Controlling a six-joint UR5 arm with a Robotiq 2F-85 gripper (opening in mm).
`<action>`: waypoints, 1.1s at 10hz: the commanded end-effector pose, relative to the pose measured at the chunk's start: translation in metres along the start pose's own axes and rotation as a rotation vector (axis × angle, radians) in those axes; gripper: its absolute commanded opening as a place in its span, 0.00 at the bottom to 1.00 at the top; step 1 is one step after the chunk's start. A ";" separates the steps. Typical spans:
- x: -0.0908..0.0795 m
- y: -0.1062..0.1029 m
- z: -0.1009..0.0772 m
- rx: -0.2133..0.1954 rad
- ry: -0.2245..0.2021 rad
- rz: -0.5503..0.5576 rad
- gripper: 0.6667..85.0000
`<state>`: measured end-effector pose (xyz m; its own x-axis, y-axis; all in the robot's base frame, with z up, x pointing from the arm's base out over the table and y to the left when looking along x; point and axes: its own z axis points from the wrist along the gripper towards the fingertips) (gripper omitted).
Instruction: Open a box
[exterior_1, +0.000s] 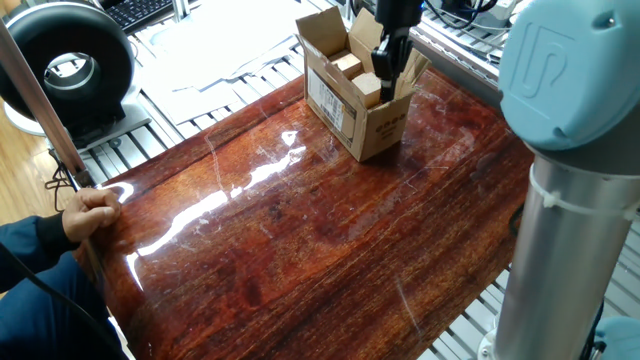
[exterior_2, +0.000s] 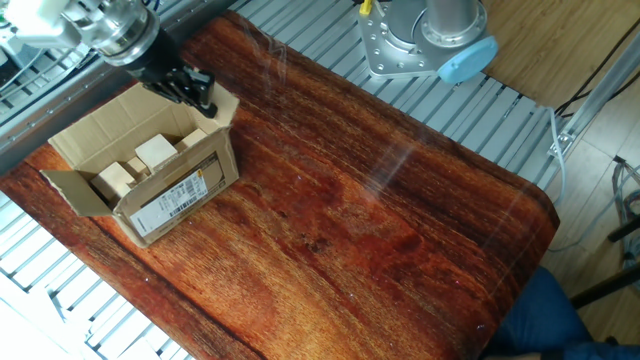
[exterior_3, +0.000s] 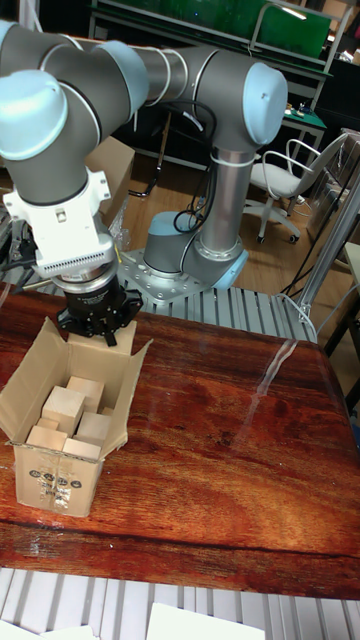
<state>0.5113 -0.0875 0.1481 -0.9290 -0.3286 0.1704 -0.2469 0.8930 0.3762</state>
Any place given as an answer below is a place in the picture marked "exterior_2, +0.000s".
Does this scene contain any black metal bar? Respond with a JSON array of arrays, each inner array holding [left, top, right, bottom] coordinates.
[[569, 262, 640, 311]]

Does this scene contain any white cable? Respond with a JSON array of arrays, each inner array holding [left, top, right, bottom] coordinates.
[[547, 107, 626, 254]]

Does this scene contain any black floor cable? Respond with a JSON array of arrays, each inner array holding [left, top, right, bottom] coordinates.
[[553, 29, 640, 119]]

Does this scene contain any grey cable bundle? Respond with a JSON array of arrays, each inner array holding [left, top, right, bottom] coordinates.
[[612, 155, 640, 261]]

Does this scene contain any brown cardboard box with label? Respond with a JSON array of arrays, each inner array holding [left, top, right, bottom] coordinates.
[[39, 82, 242, 249]]

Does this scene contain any white paper sheet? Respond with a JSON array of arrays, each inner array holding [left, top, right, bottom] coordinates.
[[0, 272, 96, 360]]

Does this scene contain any leg in blue trousers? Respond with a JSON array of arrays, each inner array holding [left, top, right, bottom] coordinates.
[[479, 267, 640, 360]]

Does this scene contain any wood grain table mat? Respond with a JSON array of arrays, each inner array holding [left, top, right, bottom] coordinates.
[[0, 9, 561, 360]]

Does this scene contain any silver robot base mounting plate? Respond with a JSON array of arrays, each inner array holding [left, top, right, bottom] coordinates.
[[357, 0, 444, 80]]

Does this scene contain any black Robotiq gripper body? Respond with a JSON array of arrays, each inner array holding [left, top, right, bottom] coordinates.
[[124, 28, 185, 87]]

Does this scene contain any pale wooden block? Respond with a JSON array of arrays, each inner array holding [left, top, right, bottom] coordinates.
[[134, 133, 179, 175], [124, 156, 150, 182], [174, 128, 209, 154], [89, 161, 137, 202]]

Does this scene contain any aluminium profile strut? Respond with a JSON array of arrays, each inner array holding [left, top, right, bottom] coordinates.
[[547, 44, 640, 156]]

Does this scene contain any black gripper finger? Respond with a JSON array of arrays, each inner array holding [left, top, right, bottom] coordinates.
[[142, 79, 209, 117], [172, 64, 219, 119]]

